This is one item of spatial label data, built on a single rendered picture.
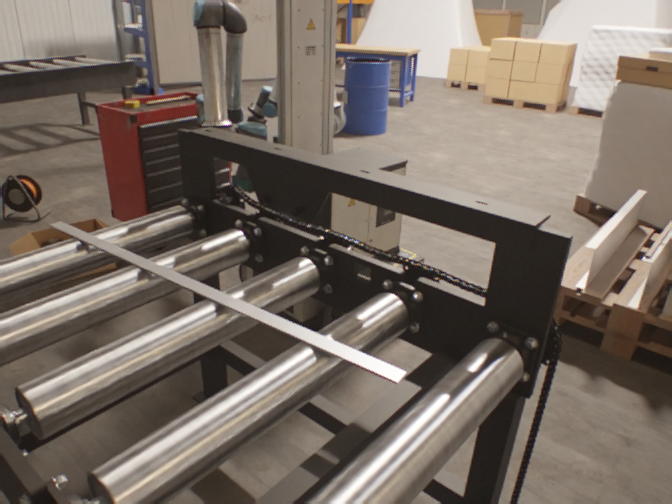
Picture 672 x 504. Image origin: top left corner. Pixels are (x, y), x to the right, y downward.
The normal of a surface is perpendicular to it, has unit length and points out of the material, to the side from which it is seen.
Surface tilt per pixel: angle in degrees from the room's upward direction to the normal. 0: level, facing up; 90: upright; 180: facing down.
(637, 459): 0
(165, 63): 90
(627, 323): 90
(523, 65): 90
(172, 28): 90
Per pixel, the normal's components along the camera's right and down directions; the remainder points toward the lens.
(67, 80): 0.78, 0.29
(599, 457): 0.02, -0.89
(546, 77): -0.59, 0.36
